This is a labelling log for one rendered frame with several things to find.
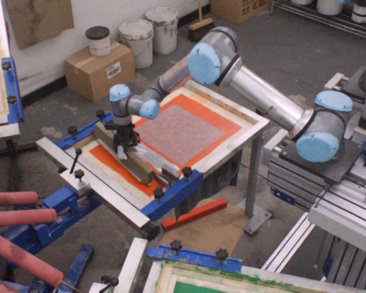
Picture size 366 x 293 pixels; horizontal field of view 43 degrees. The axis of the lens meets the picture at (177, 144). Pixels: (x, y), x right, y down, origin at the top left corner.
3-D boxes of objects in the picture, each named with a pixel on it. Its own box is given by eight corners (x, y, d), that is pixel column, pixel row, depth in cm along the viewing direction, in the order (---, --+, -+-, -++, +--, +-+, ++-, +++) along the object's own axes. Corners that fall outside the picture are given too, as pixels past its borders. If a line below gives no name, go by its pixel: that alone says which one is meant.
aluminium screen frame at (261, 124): (181, 80, 253) (180, 74, 251) (269, 127, 222) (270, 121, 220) (61, 153, 212) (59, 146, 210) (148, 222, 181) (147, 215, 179)
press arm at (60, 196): (79, 185, 192) (78, 177, 188) (89, 192, 188) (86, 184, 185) (44, 208, 183) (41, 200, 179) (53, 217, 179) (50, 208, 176)
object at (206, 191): (227, 171, 247) (230, 124, 225) (240, 179, 242) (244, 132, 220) (165, 222, 223) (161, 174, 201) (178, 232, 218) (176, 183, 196)
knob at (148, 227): (150, 225, 177) (149, 213, 172) (161, 233, 174) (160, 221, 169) (136, 237, 173) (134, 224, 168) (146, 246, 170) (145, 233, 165)
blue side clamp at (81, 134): (111, 122, 230) (110, 111, 225) (118, 127, 227) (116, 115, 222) (61, 153, 214) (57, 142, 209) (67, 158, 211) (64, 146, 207)
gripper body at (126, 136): (126, 153, 188) (124, 130, 180) (112, 143, 193) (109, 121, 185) (140, 144, 192) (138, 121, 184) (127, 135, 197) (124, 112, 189)
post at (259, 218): (245, 197, 316) (258, 79, 252) (272, 215, 304) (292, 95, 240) (224, 216, 304) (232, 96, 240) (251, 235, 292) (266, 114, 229)
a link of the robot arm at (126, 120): (108, 112, 182) (124, 103, 186) (109, 121, 185) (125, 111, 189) (120, 120, 178) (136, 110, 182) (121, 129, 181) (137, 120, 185)
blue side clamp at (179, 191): (194, 178, 200) (194, 166, 195) (203, 183, 197) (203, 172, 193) (142, 218, 184) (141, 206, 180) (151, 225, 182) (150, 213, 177)
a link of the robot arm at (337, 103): (349, 122, 160) (358, 90, 151) (340, 146, 151) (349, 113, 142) (314, 113, 164) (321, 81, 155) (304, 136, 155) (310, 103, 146)
